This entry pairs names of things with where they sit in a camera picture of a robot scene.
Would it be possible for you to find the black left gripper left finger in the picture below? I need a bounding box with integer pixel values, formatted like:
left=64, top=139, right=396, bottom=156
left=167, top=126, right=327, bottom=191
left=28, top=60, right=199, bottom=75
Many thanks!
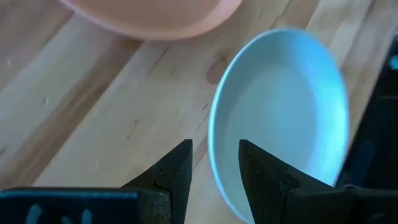
left=0, top=138, right=194, bottom=224

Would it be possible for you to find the light blue plate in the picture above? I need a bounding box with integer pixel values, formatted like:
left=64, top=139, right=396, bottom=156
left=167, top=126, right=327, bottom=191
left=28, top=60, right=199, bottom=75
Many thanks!
left=207, top=27, right=351, bottom=224

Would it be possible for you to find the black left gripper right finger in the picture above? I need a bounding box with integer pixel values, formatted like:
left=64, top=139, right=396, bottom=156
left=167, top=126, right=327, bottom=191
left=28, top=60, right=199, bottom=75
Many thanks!
left=238, top=139, right=398, bottom=224

